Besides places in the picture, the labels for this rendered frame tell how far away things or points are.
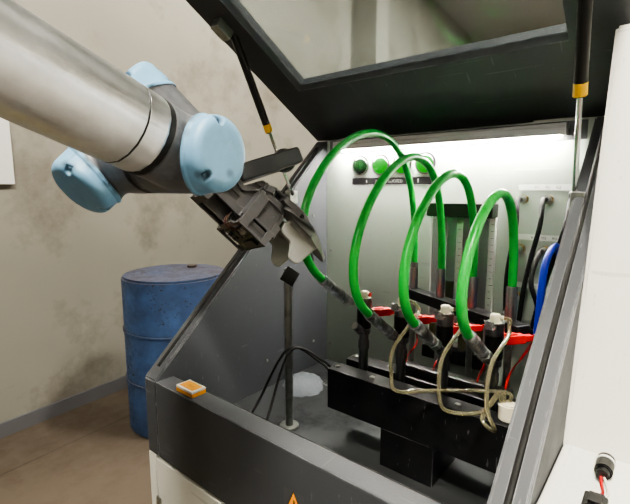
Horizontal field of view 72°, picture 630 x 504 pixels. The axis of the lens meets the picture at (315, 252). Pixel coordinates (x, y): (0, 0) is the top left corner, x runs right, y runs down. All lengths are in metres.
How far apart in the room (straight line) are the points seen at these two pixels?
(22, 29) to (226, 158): 0.18
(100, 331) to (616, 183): 2.87
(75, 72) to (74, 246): 2.61
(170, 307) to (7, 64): 2.04
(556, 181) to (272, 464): 0.72
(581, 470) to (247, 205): 0.54
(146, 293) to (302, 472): 1.79
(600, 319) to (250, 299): 0.69
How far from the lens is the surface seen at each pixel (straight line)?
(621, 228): 0.72
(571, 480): 0.66
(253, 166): 0.63
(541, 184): 0.98
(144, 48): 3.35
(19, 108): 0.37
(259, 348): 1.09
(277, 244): 0.68
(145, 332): 2.43
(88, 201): 0.55
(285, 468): 0.71
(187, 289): 2.32
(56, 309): 2.97
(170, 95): 0.60
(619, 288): 0.71
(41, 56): 0.36
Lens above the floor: 1.32
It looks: 8 degrees down
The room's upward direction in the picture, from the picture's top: straight up
